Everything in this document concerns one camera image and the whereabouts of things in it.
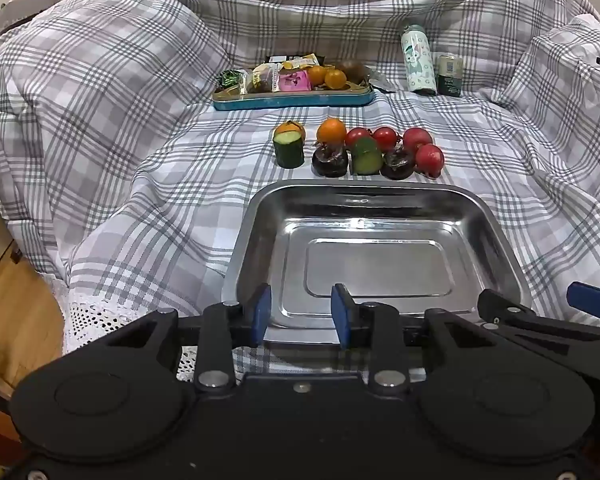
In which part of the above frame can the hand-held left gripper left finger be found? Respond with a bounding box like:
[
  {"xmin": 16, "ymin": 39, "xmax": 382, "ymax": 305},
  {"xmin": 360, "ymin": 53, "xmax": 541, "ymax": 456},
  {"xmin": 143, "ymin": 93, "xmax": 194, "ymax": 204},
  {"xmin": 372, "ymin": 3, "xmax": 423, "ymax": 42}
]
[{"xmin": 97, "ymin": 282, "xmax": 272, "ymax": 394}]

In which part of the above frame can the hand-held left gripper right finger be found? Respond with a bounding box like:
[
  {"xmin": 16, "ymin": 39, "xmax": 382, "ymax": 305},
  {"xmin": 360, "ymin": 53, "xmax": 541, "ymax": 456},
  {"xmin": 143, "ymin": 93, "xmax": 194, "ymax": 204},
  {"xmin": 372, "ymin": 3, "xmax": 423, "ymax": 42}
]
[{"xmin": 331, "ymin": 283, "xmax": 511, "ymax": 395}]

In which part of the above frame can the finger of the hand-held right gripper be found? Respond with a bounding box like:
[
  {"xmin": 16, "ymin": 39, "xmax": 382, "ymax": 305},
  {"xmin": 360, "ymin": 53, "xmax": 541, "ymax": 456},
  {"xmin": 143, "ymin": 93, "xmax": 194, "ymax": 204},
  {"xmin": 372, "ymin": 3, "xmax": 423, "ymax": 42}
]
[
  {"xmin": 567, "ymin": 281, "xmax": 600, "ymax": 322},
  {"xmin": 477, "ymin": 289, "xmax": 600, "ymax": 361}
]

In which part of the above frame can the stainless steel tray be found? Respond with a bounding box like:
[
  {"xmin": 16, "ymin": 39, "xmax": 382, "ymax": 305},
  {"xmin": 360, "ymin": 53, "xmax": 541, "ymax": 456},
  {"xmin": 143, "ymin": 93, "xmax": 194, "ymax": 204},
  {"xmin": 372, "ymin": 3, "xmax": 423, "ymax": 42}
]
[{"xmin": 221, "ymin": 179, "xmax": 534, "ymax": 348}]

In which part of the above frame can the cucumber piece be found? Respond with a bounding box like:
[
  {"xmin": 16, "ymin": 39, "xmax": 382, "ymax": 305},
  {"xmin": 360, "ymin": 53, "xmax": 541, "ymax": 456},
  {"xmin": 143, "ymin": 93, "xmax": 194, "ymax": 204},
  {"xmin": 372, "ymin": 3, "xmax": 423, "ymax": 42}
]
[
  {"xmin": 273, "ymin": 129, "xmax": 306, "ymax": 169},
  {"xmin": 350, "ymin": 137, "xmax": 384, "ymax": 176}
]

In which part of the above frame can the red radish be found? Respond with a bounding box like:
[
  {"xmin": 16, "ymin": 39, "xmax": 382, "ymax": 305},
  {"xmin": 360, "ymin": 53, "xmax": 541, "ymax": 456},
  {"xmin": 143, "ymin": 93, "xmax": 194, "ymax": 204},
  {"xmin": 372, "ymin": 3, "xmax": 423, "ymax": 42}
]
[
  {"xmin": 415, "ymin": 144, "xmax": 445, "ymax": 178},
  {"xmin": 402, "ymin": 127, "xmax": 434, "ymax": 153}
]

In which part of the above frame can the red cherry tomato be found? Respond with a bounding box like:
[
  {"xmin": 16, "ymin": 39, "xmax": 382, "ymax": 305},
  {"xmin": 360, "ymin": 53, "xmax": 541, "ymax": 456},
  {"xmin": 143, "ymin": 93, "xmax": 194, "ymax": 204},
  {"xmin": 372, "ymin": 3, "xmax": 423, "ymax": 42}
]
[
  {"xmin": 345, "ymin": 127, "xmax": 373, "ymax": 150},
  {"xmin": 372, "ymin": 126, "xmax": 399, "ymax": 152}
]

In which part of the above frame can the smooth orange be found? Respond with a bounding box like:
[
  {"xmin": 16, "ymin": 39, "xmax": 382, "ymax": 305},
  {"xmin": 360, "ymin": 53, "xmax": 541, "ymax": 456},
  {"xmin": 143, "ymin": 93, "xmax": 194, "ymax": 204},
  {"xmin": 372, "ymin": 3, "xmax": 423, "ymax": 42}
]
[{"xmin": 316, "ymin": 117, "xmax": 348, "ymax": 147}]

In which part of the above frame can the orange with green stem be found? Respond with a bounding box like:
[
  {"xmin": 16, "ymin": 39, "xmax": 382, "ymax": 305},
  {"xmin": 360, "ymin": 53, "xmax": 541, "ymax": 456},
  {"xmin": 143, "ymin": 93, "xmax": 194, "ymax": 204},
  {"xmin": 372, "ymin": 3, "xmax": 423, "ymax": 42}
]
[{"xmin": 280, "ymin": 120, "xmax": 307, "ymax": 142}]

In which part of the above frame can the white lace cloth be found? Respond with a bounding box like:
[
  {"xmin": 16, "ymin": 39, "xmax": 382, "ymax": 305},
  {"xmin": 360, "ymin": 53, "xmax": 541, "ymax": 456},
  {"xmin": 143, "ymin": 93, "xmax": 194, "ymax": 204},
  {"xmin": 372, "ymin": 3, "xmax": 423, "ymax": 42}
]
[{"xmin": 62, "ymin": 272, "xmax": 241, "ymax": 381}]

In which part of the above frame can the blue tin tray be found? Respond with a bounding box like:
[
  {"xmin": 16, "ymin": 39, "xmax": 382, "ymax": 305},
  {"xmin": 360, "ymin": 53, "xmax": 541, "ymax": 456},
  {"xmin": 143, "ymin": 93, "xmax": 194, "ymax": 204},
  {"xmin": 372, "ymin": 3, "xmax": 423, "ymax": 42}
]
[{"xmin": 212, "ymin": 79, "xmax": 374, "ymax": 111}]

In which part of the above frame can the grey plaid blanket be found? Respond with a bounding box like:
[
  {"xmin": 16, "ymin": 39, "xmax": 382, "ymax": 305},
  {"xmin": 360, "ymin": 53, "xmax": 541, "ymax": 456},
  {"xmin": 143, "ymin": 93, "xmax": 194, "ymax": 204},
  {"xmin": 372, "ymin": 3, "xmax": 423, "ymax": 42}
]
[{"xmin": 0, "ymin": 0, "xmax": 600, "ymax": 361}]

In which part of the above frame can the silver foil packet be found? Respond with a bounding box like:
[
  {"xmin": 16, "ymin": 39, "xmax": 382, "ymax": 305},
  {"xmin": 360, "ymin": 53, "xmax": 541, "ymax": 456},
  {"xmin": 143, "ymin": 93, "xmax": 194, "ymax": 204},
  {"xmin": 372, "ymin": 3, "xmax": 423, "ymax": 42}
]
[{"xmin": 367, "ymin": 71, "xmax": 396, "ymax": 93}]

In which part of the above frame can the clear brown snack packet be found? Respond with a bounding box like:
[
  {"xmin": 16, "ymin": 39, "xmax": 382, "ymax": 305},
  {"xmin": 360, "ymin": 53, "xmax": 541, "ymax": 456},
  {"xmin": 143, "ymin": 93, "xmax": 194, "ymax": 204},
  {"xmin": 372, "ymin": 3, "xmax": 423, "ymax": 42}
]
[{"xmin": 245, "ymin": 64, "xmax": 281, "ymax": 95}]

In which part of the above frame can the pink snack packet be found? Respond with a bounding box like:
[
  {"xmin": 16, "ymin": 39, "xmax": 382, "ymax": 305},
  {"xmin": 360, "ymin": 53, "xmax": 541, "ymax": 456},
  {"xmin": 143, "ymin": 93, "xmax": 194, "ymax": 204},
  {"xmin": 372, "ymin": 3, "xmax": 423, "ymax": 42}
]
[{"xmin": 278, "ymin": 71, "xmax": 312, "ymax": 93}]

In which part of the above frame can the green candy wrapper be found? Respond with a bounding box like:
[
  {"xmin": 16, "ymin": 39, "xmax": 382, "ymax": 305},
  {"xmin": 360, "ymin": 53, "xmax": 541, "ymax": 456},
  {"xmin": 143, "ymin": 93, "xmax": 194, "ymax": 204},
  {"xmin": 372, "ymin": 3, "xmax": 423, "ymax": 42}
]
[{"xmin": 217, "ymin": 69, "xmax": 251, "ymax": 95}]

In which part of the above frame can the brown kiwi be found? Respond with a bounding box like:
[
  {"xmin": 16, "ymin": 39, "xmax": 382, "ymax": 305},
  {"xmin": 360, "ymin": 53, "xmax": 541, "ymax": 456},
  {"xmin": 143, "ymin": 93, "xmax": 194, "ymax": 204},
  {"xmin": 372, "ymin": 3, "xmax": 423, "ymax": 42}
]
[{"xmin": 336, "ymin": 60, "xmax": 367, "ymax": 83}]

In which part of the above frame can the black snack packet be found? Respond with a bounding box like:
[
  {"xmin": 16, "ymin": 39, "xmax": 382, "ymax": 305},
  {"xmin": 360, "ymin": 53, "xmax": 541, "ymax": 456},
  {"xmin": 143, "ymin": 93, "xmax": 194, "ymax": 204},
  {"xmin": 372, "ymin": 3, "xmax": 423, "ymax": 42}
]
[{"xmin": 265, "ymin": 54, "xmax": 326, "ymax": 68}]

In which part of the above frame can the green drink can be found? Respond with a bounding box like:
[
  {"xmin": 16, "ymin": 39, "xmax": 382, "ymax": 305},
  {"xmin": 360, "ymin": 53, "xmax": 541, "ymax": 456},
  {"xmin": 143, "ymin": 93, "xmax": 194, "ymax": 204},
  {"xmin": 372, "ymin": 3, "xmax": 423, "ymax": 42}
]
[{"xmin": 437, "ymin": 55, "xmax": 464, "ymax": 97}]

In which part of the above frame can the cartoon print water bottle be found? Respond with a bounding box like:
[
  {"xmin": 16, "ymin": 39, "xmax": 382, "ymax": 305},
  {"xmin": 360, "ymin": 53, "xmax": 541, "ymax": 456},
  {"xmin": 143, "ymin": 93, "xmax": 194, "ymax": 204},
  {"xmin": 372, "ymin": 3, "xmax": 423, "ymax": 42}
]
[{"xmin": 401, "ymin": 24, "xmax": 438, "ymax": 96}]

